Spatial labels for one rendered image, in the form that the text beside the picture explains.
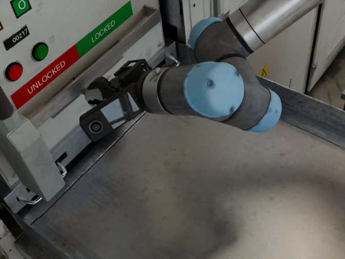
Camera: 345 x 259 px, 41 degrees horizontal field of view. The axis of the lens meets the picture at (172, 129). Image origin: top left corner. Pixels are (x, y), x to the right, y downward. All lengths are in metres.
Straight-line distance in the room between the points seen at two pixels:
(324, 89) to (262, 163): 1.40
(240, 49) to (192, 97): 0.18
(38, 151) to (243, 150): 0.44
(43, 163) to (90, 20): 0.29
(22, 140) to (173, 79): 0.26
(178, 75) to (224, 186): 0.35
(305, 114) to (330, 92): 1.29
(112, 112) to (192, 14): 0.44
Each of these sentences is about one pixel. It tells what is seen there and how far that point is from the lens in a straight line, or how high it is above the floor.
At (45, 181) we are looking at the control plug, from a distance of 0.84.
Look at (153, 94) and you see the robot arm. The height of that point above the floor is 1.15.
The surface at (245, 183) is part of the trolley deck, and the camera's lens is 0.96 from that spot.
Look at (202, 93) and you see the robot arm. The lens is 0.63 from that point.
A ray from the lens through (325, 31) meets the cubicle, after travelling 2.10.
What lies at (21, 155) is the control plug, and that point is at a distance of 0.77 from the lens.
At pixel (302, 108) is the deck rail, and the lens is 1.06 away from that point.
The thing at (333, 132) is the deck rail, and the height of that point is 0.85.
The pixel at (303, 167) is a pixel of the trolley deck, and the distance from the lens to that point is 1.00.
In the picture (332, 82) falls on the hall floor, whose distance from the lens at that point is 2.40.
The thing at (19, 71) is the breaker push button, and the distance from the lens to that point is 0.83.
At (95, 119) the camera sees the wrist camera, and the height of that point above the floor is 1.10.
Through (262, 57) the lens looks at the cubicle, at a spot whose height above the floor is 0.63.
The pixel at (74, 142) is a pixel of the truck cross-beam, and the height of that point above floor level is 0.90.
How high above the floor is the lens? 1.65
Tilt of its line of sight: 49 degrees down
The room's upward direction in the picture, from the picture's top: 9 degrees counter-clockwise
